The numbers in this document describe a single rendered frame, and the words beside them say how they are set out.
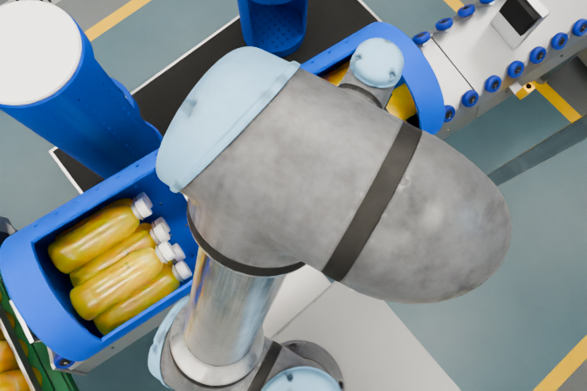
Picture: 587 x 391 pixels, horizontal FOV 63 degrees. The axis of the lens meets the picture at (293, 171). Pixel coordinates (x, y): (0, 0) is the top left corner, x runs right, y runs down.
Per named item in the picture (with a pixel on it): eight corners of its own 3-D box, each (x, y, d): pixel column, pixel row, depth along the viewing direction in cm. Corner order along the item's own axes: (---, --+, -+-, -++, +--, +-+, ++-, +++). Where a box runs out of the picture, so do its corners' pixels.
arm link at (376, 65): (340, 70, 68) (368, 23, 70) (333, 101, 78) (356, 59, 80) (390, 95, 67) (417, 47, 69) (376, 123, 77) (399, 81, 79)
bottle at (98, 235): (65, 279, 93) (149, 228, 96) (42, 250, 92) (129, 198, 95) (71, 268, 100) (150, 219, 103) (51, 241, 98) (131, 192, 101)
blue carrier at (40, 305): (428, 150, 118) (463, 95, 91) (107, 360, 105) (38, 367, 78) (359, 66, 126) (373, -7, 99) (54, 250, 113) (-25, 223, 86)
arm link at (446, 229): (624, 235, 24) (472, 149, 72) (427, 134, 26) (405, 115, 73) (501, 409, 27) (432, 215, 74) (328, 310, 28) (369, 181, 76)
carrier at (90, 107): (163, 192, 197) (172, 126, 204) (72, 111, 112) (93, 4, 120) (94, 188, 197) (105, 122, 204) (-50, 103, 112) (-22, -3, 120)
